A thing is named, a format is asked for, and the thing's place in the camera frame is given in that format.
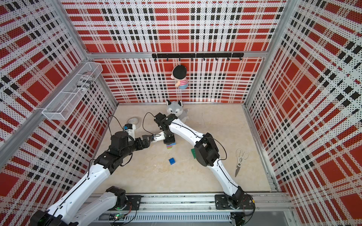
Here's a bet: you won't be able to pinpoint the pink green lego stack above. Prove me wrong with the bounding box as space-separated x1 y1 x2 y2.
166 143 175 149

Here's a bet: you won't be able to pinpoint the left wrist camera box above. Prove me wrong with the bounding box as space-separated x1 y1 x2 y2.
123 123 136 139

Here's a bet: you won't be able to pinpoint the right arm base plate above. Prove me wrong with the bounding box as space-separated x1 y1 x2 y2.
215 194 255 211

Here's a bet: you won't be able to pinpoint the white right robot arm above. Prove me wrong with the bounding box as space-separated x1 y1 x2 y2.
154 113 255 210

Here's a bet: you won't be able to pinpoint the white handled scissors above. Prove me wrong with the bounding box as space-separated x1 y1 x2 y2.
235 149 249 177

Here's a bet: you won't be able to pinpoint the hanging boy doll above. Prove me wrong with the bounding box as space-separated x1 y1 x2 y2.
171 65 189 89

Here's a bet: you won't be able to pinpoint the patterned can in basket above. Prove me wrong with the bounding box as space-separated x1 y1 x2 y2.
77 72 94 91

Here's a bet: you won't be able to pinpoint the black left camera cable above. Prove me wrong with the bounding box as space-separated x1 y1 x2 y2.
107 114 126 139

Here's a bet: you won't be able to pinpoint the white wire basket shelf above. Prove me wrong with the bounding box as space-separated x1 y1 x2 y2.
42 62 103 121

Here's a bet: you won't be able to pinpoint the clear tape roll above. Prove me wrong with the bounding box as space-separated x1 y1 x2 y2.
127 117 140 127

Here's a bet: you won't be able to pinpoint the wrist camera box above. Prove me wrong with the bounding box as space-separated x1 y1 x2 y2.
153 131 166 142
123 123 136 139

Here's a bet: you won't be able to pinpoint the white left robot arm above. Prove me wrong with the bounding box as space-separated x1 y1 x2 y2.
30 131 154 226

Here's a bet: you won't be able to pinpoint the dark blue square lego brick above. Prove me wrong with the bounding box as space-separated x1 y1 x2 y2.
169 158 175 165

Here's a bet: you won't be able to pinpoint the green long lego brick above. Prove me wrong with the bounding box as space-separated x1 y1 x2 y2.
191 148 196 159

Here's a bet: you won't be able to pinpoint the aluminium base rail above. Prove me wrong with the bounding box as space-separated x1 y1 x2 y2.
127 192 294 213

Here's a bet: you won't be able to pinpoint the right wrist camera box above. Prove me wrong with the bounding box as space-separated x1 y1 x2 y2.
153 131 166 142

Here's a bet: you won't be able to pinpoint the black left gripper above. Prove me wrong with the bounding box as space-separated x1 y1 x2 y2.
121 135 152 158

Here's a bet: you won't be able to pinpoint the black right camera cable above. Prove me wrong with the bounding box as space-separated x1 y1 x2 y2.
142 111 159 136

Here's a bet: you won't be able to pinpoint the black camera cable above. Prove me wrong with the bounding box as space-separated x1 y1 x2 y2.
107 114 126 139
142 111 159 136

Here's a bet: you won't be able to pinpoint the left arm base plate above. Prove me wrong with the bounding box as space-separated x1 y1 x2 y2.
115 195 142 211

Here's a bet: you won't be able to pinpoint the grey white husky plush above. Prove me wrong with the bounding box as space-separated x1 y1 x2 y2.
166 100 189 123

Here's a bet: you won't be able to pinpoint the black hook rail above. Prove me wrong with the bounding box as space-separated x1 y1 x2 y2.
151 52 244 60

